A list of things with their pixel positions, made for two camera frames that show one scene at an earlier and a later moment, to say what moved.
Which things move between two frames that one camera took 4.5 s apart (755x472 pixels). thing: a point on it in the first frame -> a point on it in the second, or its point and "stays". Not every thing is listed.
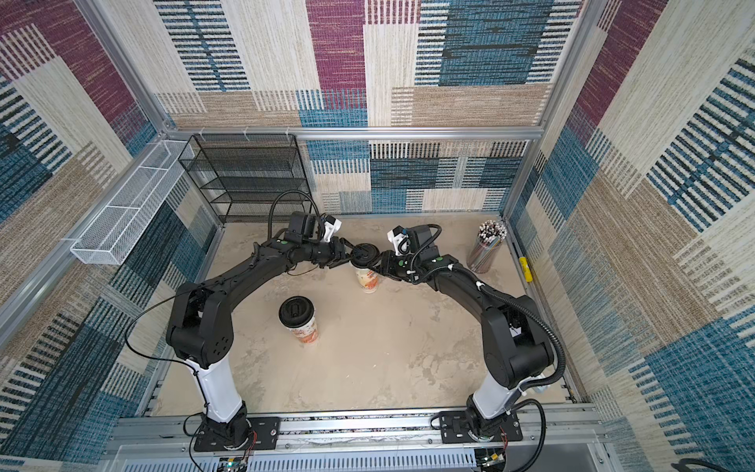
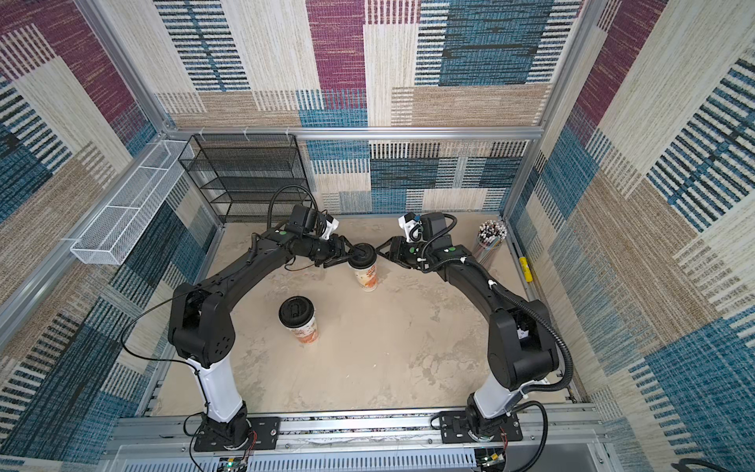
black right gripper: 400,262 -> 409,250
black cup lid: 362,255 stays
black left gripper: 343,258 stays
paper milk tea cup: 368,279 stays
